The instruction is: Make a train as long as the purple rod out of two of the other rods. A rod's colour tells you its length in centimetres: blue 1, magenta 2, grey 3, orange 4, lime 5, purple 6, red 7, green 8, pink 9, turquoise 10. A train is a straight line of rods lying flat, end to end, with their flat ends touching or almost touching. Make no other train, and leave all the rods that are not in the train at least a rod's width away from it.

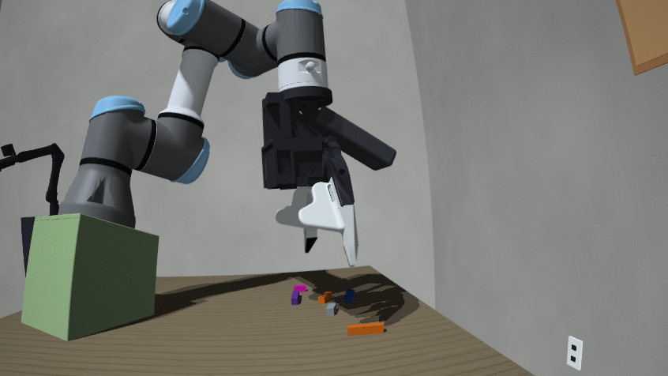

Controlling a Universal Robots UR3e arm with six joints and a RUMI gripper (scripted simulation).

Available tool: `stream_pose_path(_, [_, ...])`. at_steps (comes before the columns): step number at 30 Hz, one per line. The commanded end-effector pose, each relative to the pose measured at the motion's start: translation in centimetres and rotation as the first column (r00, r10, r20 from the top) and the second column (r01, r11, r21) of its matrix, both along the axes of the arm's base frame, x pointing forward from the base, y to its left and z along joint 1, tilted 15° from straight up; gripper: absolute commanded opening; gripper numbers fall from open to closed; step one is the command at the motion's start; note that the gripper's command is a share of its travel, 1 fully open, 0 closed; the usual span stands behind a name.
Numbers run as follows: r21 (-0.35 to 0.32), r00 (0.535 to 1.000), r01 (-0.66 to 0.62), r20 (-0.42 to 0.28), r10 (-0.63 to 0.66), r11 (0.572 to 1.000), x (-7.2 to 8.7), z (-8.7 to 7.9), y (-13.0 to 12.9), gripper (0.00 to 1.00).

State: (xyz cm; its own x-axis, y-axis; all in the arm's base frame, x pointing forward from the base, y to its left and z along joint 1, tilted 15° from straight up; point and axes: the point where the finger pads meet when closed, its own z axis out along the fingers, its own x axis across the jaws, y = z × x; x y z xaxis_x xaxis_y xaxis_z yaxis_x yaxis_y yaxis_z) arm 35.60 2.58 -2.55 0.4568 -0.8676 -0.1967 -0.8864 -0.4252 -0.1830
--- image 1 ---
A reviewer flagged orange rod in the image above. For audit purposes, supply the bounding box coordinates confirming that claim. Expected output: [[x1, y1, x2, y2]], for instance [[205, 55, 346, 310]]
[[347, 322, 384, 336], [318, 291, 332, 303]]

